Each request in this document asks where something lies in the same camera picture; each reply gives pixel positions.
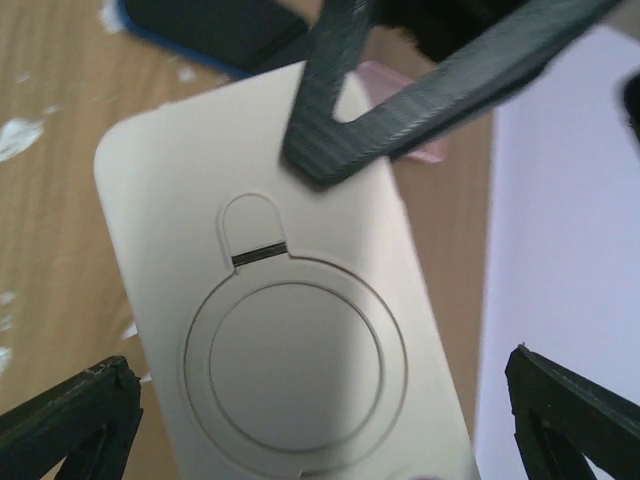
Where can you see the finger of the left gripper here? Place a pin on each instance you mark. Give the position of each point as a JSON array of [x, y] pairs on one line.
[[484, 51]]

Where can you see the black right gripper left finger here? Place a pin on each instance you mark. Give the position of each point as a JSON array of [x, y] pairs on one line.
[[86, 425]]

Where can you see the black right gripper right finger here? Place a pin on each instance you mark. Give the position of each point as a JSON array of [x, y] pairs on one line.
[[565, 423]]

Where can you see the blue phone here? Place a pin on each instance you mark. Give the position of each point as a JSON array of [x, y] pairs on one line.
[[241, 38]]

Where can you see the cream cased phone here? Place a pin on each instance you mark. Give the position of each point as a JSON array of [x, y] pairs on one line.
[[288, 330]]

